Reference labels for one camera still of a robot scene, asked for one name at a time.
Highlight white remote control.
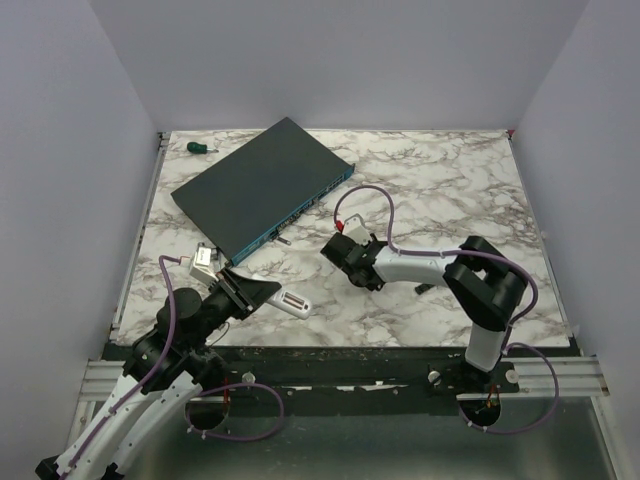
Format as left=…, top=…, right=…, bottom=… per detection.
left=265, top=286, right=312, bottom=320

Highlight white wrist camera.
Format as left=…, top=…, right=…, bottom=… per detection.
left=338, top=214, right=371, bottom=246
left=189, top=246, right=216, bottom=288

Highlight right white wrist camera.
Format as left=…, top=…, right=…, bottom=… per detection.
left=338, top=214, right=371, bottom=246

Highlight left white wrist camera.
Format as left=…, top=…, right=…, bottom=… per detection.
left=189, top=246, right=216, bottom=288

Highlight chrome metal fitting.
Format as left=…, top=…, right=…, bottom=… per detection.
left=195, top=244, right=220, bottom=265

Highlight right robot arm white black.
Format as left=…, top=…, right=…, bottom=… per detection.
left=321, top=233, right=532, bottom=392

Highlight dark network switch blue front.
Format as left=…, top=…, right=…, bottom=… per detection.
left=171, top=118, right=355, bottom=266

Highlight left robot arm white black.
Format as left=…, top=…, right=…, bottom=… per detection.
left=35, top=269, right=282, bottom=479

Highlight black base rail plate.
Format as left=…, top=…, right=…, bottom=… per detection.
left=107, top=346, right=570, bottom=417

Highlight green handled screwdriver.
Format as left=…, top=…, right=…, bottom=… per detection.
left=186, top=141, right=218, bottom=155

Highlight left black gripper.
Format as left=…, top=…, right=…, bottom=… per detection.
left=185, top=267, right=281, bottom=351

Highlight black rectangular bar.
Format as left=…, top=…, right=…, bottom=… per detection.
left=414, top=284, right=434, bottom=295

